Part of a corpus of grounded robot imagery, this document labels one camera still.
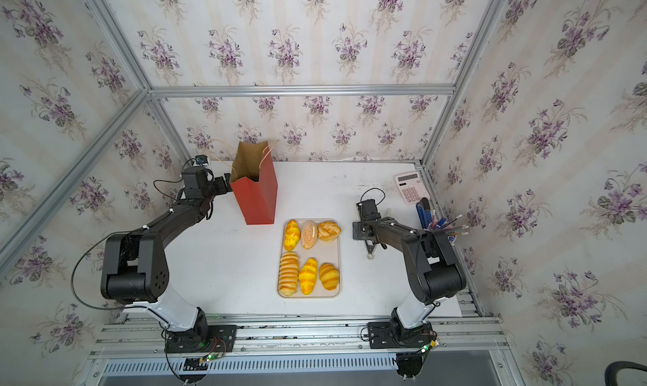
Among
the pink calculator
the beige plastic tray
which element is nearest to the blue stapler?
the pink calculator

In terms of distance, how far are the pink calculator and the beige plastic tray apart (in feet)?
1.10

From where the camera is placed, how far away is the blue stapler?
1.00 metres

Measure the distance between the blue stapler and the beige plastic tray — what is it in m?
0.35

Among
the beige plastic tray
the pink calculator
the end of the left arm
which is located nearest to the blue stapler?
the pink calculator

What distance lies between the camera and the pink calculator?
1086mm
